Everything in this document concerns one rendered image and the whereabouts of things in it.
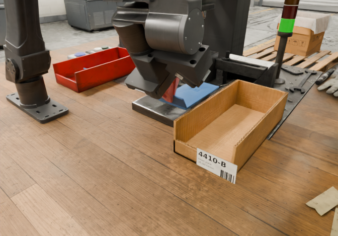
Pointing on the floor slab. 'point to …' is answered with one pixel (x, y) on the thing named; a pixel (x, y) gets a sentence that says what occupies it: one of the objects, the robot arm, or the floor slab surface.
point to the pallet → (330, 61)
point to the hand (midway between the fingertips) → (169, 97)
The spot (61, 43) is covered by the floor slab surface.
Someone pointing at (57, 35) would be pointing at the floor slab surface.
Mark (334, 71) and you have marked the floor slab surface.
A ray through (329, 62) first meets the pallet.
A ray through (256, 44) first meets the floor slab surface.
